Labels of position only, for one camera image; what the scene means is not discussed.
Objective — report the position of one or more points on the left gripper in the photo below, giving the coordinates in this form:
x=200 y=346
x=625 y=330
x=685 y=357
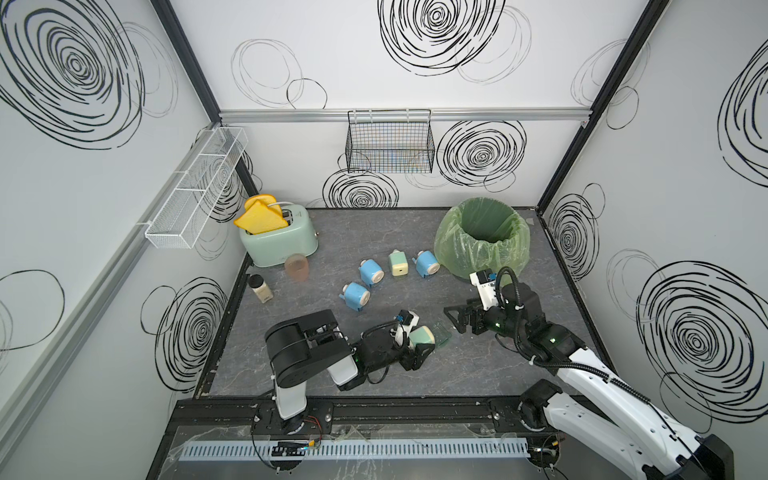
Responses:
x=410 y=359

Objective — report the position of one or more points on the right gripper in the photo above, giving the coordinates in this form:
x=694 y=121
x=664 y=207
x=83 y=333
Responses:
x=476 y=310

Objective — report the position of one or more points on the green cream pencil sharpener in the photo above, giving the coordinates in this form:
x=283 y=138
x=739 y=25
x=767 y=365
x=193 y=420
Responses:
x=421 y=335

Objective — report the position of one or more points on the clear green shavings tray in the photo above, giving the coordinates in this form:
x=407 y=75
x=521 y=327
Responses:
x=442 y=335

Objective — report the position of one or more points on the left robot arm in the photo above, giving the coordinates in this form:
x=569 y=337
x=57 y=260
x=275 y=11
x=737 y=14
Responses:
x=301 y=348

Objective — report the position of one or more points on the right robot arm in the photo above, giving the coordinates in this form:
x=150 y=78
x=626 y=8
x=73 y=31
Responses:
x=625 y=427

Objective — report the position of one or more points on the blue sharpener right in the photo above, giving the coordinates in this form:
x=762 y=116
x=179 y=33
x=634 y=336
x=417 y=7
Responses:
x=426 y=263

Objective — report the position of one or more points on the blue sharpener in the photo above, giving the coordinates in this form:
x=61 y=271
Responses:
x=426 y=263
x=355 y=296
x=371 y=272

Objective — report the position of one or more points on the yellow green pencil sharpener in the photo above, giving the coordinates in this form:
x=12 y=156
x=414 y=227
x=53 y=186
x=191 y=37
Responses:
x=398 y=262

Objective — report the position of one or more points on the blue sharpener front left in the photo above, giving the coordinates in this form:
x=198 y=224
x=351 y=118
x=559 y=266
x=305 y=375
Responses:
x=355 y=296

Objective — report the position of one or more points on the blue sharpener middle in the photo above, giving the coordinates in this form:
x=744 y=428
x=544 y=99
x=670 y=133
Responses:
x=371 y=272

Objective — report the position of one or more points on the bin with green bag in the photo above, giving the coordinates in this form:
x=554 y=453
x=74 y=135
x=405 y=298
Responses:
x=482 y=233

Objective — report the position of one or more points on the small black-capped bottle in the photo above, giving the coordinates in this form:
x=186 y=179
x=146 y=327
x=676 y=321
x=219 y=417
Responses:
x=260 y=288

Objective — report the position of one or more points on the mint green toaster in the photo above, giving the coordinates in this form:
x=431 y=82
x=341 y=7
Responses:
x=273 y=248

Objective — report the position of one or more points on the yellow toy toast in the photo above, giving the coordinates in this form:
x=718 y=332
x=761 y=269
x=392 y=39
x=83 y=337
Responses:
x=263 y=214

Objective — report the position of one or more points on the grey slotted cable duct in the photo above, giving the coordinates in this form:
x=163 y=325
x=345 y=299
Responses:
x=373 y=449

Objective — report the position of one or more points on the black wire basket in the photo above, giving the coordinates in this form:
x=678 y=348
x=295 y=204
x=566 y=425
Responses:
x=390 y=141

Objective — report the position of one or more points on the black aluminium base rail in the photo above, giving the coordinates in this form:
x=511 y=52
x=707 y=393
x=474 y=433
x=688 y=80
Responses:
x=504 y=414

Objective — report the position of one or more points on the white mesh wall shelf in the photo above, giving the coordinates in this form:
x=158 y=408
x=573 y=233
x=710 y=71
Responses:
x=183 y=215

